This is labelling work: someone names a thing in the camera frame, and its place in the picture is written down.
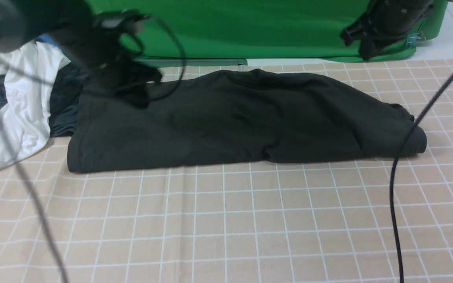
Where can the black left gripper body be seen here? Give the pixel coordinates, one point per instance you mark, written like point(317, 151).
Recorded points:
point(115, 70)

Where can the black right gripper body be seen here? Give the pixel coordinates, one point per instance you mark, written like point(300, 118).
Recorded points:
point(384, 23)

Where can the gray long-sleeve top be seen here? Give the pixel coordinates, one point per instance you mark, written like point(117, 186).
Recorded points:
point(228, 117)

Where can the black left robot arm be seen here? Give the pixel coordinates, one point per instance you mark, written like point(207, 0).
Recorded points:
point(66, 22)

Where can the teal binder clip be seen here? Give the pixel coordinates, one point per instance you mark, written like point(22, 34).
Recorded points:
point(414, 38)

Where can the dark teal garment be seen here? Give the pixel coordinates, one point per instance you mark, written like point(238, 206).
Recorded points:
point(64, 100)

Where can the green backdrop cloth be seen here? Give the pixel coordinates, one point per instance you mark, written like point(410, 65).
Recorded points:
point(253, 29)

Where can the white garment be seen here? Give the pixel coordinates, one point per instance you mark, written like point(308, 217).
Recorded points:
point(21, 139)

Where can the gray metal bar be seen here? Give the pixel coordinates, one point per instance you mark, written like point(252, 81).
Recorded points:
point(162, 63)

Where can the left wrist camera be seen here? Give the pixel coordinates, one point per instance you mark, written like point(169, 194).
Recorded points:
point(124, 21)

